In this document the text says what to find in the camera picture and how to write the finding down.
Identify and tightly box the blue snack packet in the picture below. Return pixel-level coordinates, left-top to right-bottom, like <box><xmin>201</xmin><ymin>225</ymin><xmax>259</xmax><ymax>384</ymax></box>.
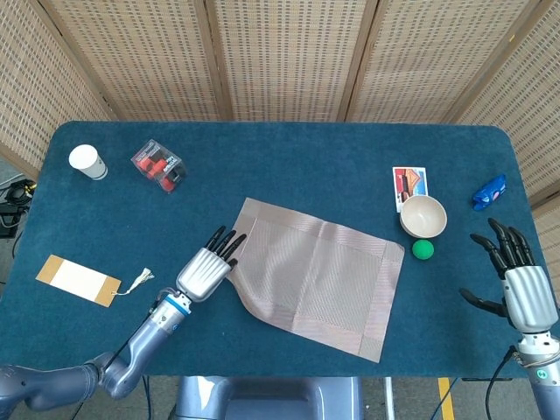
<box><xmin>471</xmin><ymin>173</ymin><xmax>508</xmax><ymax>213</ymax></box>

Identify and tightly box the white table leg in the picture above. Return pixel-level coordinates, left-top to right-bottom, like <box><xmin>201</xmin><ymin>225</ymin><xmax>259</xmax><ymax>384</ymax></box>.
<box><xmin>382</xmin><ymin>376</ymin><xmax>396</xmax><ymax>420</ymax></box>

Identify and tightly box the blue carpet table cover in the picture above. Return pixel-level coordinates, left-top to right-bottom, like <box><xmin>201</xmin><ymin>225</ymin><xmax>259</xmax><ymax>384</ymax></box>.
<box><xmin>0</xmin><ymin>121</ymin><xmax>560</xmax><ymax>380</ymax></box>

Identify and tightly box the brown woven placemat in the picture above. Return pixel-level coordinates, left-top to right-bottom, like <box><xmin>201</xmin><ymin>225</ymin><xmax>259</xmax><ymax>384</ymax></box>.
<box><xmin>227</xmin><ymin>197</ymin><xmax>406</xmax><ymax>364</ymax></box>

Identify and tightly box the woven wooden folding screen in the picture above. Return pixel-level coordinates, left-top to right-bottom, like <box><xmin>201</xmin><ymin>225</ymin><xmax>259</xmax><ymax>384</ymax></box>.
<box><xmin>0</xmin><ymin>0</ymin><xmax>560</xmax><ymax>303</ymax></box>

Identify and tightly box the colourful postcard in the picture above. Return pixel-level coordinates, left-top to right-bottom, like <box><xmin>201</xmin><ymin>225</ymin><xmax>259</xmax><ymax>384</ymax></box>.
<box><xmin>392</xmin><ymin>165</ymin><xmax>429</xmax><ymax>214</ymax></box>

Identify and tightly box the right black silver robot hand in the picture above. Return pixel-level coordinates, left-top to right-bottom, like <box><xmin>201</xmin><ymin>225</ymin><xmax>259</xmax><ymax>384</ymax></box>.
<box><xmin>458</xmin><ymin>217</ymin><xmax>560</xmax><ymax>336</ymax></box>

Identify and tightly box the white bowl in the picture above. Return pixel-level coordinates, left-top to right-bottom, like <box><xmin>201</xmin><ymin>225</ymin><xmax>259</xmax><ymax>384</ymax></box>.
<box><xmin>399</xmin><ymin>194</ymin><xmax>448</xmax><ymax>240</ymax></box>

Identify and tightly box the clear box of red-black parts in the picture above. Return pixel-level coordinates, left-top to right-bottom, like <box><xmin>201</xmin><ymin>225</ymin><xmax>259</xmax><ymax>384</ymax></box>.
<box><xmin>129</xmin><ymin>138</ymin><xmax>189</xmax><ymax>195</ymax></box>

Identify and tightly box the blue cable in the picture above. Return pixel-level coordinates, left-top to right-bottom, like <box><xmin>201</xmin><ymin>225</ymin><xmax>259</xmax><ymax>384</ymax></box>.
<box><xmin>430</xmin><ymin>378</ymin><xmax>461</xmax><ymax>420</ymax></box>
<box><xmin>141</xmin><ymin>375</ymin><xmax>152</xmax><ymax>420</ymax></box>

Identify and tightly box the grey-blue robot torso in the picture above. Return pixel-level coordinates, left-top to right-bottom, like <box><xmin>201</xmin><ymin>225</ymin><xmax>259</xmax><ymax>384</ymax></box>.
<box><xmin>174</xmin><ymin>375</ymin><xmax>367</xmax><ymax>420</ymax></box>

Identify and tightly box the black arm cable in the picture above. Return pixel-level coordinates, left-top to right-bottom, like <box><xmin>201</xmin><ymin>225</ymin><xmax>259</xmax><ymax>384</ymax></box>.
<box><xmin>484</xmin><ymin>345</ymin><xmax>520</xmax><ymax>420</ymax></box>

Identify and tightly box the black cables and power gear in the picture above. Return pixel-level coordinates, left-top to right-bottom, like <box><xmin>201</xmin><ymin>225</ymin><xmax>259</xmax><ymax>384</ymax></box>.
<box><xmin>0</xmin><ymin>177</ymin><xmax>39</xmax><ymax>240</ymax></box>

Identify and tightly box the white paper cup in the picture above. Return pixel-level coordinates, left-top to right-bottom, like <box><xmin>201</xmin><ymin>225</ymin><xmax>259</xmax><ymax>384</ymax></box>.
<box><xmin>68</xmin><ymin>143</ymin><xmax>109</xmax><ymax>181</ymax></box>

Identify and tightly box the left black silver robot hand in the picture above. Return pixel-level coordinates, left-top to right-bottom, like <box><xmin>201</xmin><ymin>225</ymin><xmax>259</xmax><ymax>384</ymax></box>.
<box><xmin>175</xmin><ymin>226</ymin><xmax>249</xmax><ymax>304</ymax></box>

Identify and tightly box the green foam ball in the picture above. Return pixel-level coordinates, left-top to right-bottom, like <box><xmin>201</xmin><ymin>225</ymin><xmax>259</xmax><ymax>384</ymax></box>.
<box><xmin>411</xmin><ymin>239</ymin><xmax>436</xmax><ymax>261</ymax></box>

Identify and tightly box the tan bookmark with white tassel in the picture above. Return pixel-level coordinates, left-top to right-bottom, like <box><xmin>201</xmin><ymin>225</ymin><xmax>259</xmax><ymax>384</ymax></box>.
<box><xmin>35</xmin><ymin>254</ymin><xmax>157</xmax><ymax>309</ymax></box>

